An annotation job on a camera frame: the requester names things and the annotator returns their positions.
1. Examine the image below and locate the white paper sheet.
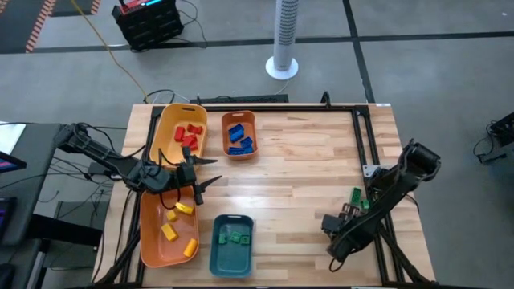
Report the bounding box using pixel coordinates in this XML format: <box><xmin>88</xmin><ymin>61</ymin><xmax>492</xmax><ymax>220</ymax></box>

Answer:
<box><xmin>0</xmin><ymin>122</ymin><xmax>27</xmax><ymax>156</ymax></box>

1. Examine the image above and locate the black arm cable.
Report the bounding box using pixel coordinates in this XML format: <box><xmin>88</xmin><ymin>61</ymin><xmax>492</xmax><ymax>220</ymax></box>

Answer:
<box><xmin>328</xmin><ymin>255</ymin><xmax>345</xmax><ymax>275</ymax></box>
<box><xmin>157</xmin><ymin>147</ymin><xmax>182</xmax><ymax>210</ymax></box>

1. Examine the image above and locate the white tower fan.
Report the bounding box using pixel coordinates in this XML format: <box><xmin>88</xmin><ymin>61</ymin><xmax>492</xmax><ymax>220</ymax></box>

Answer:
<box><xmin>264</xmin><ymin>0</ymin><xmax>300</xmax><ymax>81</ymax></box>

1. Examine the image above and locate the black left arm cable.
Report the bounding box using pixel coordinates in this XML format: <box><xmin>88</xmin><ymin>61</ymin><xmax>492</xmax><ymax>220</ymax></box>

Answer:
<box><xmin>157</xmin><ymin>147</ymin><xmax>182</xmax><ymax>210</ymax></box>

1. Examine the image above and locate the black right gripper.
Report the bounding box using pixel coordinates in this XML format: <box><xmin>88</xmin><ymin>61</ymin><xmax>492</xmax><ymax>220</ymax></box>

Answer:
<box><xmin>320</xmin><ymin>202</ymin><xmax>362</xmax><ymax>242</ymax></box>

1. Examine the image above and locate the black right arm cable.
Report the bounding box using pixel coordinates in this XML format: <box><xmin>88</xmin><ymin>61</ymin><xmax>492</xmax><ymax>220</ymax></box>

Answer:
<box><xmin>328</xmin><ymin>255</ymin><xmax>345</xmax><ymax>275</ymax></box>

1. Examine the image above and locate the yellow floor cable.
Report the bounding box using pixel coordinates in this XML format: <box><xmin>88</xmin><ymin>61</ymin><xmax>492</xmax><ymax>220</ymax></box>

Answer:
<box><xmin>70</xmin><ymin>0</ymin><xmax>150</xmax><ymax>104</ymax></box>

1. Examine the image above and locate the lit computer screen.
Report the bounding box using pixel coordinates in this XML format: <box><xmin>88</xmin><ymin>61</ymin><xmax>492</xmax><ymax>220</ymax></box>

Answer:
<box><xmin>0</xmin><ymin>150</ymin><xmax>27</xmax><ymax>174</ymax></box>

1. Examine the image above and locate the black plastic crate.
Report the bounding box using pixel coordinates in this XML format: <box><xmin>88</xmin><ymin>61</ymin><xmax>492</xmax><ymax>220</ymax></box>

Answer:
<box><xmin>111</xmin><ymin>0</ymin><xmax>186</xmax><ymax>52</ymax></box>

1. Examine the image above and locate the small orange plastic bin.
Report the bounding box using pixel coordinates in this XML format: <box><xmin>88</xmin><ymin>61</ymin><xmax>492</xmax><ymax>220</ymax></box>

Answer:
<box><xmin>221</xmin><ymin>110</ymin><xmax>259</xmax><ymax>161</ymax></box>

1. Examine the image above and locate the large orange plastic bin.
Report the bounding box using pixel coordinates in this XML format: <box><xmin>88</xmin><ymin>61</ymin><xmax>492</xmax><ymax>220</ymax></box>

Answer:
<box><xmin>139</xmin><ymin>186</ymin><xmax>201</xmax><ymax>269</ymax></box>

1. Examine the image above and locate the long yellow toy block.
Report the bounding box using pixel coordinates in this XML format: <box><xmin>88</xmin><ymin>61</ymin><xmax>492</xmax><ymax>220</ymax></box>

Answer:
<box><xmin>160</xmin><ymin>222</ymin><xmax>180</xmax><ymax>242</ymax></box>

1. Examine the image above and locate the black aluminium table frame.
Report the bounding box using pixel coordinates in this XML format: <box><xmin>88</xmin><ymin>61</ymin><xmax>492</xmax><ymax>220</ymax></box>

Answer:
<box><xmin>92</xmin><ymin>103</ymin><xmax>433</xmax><ymax>289</ymax></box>

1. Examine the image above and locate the black floor equipment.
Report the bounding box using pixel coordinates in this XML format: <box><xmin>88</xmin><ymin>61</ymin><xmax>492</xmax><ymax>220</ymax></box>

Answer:
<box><xmin>472</xmin><ymin>111</ymin><xmax>514</xmax><ymax>165</ymax></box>

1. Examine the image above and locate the teal plastic bin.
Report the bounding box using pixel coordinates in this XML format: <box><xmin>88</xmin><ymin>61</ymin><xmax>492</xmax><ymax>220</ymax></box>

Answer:
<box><xmin>208</xmin><ymin>213</ymin><xmax>255</xmax><ymax>279</ymax></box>

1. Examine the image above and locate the red device on crate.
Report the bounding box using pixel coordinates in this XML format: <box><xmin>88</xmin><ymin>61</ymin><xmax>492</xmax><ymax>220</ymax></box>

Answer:
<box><xmin>119</xmin><ymin>0</ymin><xmax>169</xmax><ymax>15</ymax></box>

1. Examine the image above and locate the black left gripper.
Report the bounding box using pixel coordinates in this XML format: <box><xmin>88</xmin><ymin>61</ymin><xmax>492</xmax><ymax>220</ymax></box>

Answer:
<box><xmin>170</xmin><ymin>145</ymin><xmax>223</xmax><ymax>206</ymax></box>

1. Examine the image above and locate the yellow plastic bin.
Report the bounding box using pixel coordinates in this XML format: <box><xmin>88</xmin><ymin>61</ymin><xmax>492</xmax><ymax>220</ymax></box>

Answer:
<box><xmin>149</xmin><ymin>103</ymin><xmax>209</xmax><ymax>172</ymax></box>

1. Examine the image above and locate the black side desk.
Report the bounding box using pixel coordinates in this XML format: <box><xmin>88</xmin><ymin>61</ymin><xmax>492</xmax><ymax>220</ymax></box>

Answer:
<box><xmin>0</xmin><ymin>122</ymin><xmax>63</xmax><ymax>246</ymax></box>

